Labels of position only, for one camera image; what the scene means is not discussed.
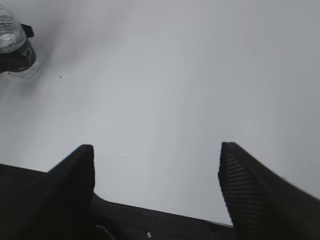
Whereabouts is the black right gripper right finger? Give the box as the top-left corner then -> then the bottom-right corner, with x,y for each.
218,142 -> 320,240

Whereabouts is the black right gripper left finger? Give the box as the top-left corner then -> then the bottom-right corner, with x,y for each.
37,144 -> 95,240

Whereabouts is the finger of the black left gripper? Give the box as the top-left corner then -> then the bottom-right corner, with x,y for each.
0,24 -> 34,73

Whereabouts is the clear water bottle green label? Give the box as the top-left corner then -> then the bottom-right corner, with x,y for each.
0,6 -> 39,78

